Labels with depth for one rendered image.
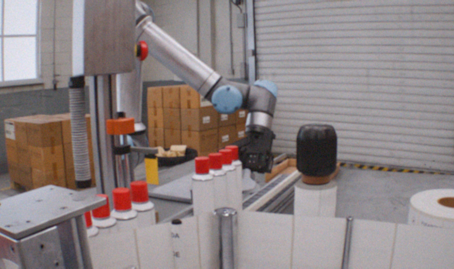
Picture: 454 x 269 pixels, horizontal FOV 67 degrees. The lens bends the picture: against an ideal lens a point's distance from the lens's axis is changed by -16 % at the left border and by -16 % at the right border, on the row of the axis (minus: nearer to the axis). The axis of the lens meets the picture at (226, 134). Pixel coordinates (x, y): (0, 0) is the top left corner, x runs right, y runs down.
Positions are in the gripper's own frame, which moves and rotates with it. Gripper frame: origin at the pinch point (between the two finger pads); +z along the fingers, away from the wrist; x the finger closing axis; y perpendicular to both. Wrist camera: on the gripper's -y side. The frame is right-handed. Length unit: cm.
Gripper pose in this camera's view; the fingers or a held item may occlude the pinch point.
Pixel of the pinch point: (237, 197)
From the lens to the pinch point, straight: 114.7
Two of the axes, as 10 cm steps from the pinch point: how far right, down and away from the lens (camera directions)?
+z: -2.0, 9.3, -3.1
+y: 8.9, 0.4, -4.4
